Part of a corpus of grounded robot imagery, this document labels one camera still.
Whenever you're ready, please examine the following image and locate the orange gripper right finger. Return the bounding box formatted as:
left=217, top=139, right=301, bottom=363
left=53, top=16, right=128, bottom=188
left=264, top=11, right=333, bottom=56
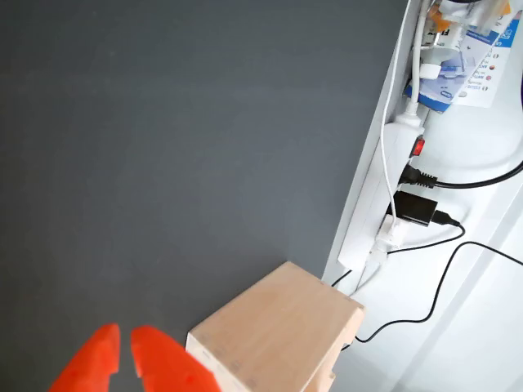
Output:
left=130, top=324, right=222, bottom=392

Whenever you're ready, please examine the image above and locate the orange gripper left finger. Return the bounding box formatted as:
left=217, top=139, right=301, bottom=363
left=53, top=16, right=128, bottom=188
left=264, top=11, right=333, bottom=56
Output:
left=47, top=323, right=122, bottom=392

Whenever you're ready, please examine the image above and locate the open wooden box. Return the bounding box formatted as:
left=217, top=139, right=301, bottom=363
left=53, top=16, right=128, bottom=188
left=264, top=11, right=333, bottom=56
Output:
left=186, top=261, right=365, bottom=392

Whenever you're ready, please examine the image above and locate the dark grey mat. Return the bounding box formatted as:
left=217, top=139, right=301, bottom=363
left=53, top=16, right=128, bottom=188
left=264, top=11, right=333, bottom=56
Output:
left=0, top=0, right=411, bottom=392

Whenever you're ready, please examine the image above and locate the white USB charger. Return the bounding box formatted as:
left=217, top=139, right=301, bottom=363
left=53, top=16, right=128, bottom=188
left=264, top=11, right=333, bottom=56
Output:
left=369, top=215, right=410, bottom=269

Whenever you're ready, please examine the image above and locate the black USB charger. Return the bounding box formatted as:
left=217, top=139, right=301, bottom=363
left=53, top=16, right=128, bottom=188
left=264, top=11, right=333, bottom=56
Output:
left=392, top=190, right=439, bottom=229

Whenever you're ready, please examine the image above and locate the white power strip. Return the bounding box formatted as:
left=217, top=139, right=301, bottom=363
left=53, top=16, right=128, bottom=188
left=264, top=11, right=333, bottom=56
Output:
left=337, top=116, right=427, bottom=270

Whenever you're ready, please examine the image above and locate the blue booklet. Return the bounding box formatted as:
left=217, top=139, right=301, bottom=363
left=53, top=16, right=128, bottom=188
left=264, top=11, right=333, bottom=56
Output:
left=402, top=52, right=471, bottom=115

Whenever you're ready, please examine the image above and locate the white and blue leaflet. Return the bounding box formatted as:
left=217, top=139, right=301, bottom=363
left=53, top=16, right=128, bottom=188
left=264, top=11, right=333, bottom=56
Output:
left=451, top=7, right=520, bottom=109

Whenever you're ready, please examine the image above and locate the white printed package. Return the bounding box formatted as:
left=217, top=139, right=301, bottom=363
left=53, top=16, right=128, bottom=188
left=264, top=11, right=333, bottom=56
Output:
left=422, top=16, right=465, bottom=56

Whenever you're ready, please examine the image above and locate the thin white cable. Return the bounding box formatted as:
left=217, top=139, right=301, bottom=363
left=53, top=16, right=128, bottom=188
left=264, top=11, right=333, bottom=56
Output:
left=379, top=24, right=405, bottom=246

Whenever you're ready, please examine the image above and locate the thick black power cable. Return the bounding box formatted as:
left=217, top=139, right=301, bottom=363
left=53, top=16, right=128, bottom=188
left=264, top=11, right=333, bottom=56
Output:
left=400, top=161, right=523, bottom=189

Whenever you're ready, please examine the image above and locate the thin black cable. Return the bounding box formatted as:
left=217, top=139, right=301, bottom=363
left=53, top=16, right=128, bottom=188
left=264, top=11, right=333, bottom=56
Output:
left=329, top=210, right=467, bottom=287
left=354, top=241, right=523, bottom=344

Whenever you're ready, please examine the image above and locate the thick white power cable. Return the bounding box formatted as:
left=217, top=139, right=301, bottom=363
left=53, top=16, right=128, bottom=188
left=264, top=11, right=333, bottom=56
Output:
left=394, top=0, right=430, bottom=127

